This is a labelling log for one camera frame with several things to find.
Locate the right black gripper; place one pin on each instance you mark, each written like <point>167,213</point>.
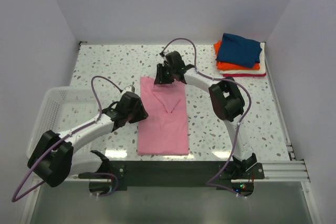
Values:
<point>160,78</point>

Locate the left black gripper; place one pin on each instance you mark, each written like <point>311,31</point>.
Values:
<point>142,114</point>

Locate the pink t shirt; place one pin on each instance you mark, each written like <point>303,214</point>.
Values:
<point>165,131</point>

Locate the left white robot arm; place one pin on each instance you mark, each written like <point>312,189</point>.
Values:
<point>59,155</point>

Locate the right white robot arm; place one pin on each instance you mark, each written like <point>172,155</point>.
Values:
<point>227,103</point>

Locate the folded orange t shirt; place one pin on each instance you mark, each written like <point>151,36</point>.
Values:
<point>224,66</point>

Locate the white plastic laundry basket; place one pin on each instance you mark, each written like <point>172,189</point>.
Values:
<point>62,108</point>

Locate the folded red t shirt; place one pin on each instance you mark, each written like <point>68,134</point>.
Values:
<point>244,75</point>

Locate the folded blue t shirt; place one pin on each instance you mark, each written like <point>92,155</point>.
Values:
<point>239,51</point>

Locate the folded white t shirt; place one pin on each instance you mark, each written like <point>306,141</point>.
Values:
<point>262,64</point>

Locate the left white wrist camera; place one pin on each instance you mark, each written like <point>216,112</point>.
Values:
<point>129,88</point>

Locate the aluminium frame rail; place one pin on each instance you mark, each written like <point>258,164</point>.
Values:
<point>278,171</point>

